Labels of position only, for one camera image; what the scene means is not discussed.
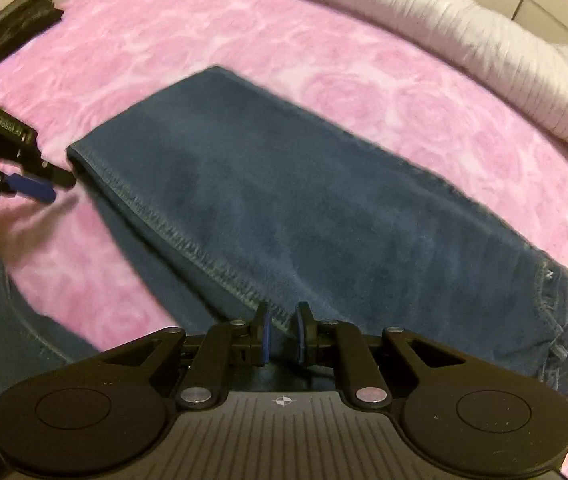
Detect white ribbed blanket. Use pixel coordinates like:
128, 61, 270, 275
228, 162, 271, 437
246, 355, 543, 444
156, 0, 568, 166

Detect dark folded cloth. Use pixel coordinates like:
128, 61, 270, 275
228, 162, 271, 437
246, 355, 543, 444
0, 0, 64, 68

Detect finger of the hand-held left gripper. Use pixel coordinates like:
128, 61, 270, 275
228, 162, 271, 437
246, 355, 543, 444
0, 172, 58, 205
31, 156, 77, 190

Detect blue denim jeans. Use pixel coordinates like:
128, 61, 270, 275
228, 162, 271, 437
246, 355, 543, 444
66, 65, 568, 401

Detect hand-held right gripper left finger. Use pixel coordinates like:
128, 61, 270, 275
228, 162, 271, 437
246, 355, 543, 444
98, 301, 272, 409

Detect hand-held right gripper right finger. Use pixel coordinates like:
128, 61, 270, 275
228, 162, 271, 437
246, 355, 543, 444
289, 301, 470, 410

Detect pink floral blanket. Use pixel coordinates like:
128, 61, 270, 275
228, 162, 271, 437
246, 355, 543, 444
0, 0, 568, 411

